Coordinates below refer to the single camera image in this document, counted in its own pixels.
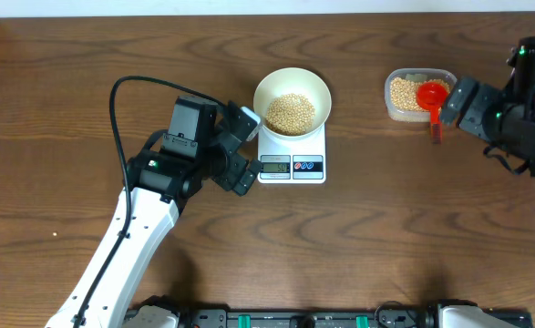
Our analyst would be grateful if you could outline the red plastic measuring scoop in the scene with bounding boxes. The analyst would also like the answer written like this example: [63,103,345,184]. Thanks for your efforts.
[416,82,448,144]

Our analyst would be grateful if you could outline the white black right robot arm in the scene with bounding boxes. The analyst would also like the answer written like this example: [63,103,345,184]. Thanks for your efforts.
[439,36,535,178]

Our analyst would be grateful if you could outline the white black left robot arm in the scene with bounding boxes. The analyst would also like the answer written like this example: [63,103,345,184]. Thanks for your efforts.
[47,96,262,328]

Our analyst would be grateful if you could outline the white digital kitchen scale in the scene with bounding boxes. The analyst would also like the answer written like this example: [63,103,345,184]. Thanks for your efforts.
[258,126,327,184]

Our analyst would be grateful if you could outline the soybeans in bowl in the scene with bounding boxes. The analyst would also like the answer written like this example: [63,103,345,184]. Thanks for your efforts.
[265,93,315,136]

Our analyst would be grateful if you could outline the cream ceramic bowl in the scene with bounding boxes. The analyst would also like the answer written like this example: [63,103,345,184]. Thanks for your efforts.
[253,67,332,136]

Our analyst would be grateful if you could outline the soybeans in container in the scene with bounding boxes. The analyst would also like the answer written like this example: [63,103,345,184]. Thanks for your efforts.
[389,77,450,112]

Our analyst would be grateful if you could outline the clear plastic container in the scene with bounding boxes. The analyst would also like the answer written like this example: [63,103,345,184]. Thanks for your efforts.
[385,68,457,123]

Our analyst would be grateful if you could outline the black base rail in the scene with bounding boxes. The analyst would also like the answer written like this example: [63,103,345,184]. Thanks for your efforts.
[125,295,535,328]

